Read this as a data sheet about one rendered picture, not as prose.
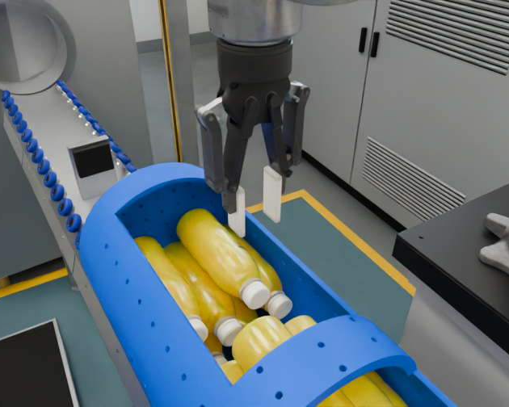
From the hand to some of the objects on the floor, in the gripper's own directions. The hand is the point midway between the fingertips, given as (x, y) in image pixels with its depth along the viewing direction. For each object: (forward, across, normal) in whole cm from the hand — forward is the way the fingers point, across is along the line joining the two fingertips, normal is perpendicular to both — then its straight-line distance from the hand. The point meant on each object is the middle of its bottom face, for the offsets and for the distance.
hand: (254, 203), depth 56 cm
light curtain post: (+129, -29, -84) cm, 156 cm away
